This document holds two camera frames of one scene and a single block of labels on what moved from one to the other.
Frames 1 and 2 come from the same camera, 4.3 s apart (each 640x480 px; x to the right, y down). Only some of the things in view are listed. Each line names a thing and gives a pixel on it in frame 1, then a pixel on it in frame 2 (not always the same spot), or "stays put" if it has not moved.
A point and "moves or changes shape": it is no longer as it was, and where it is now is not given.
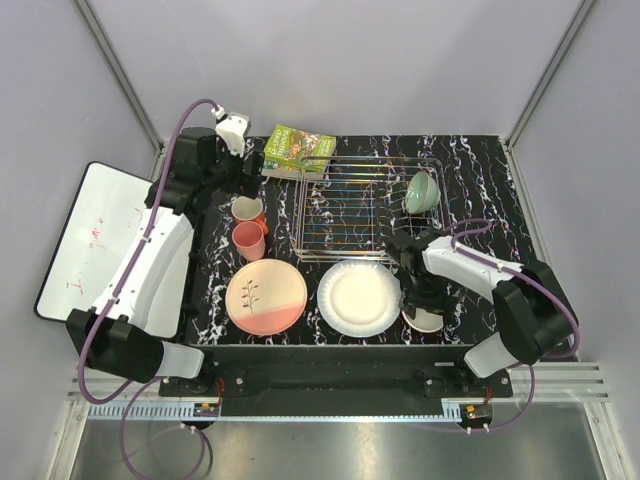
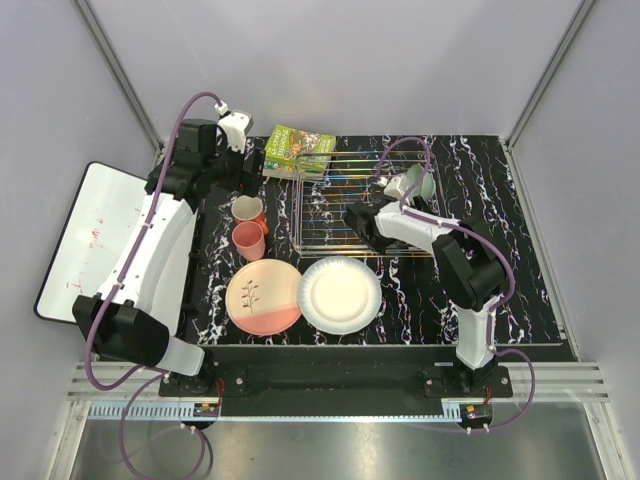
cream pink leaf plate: x=265 y=296 stays put
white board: x=108 y=207 stays put
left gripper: x=244 y=183 stays put
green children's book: x=296 y=154 stays put
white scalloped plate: x=359 y=298 moves or changes shape
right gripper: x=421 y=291 → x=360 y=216
